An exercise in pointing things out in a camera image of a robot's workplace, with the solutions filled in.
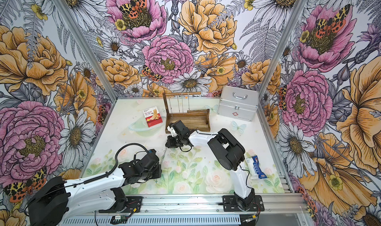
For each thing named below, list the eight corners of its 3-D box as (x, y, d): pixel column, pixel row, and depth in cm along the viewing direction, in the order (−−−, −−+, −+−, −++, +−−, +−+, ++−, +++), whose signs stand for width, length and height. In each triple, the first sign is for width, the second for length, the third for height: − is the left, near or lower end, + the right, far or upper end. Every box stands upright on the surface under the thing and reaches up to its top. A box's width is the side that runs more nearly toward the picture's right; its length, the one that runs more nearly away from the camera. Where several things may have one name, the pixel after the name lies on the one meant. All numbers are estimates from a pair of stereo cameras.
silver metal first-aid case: (216, 116, 113) (219, 101, 100) (220, 100, 124) (223, 84, 111) (251, 124, 109) (258, 108, 96) (251, 106, 120) (258, 90, 107)
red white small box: (149, 127, 105) (148, 124, 102) (143, 114, 113) (142, 110, 110) (163, 122, 108) (162, 118, 105) (156, 109, 117) (155, 105, 113)
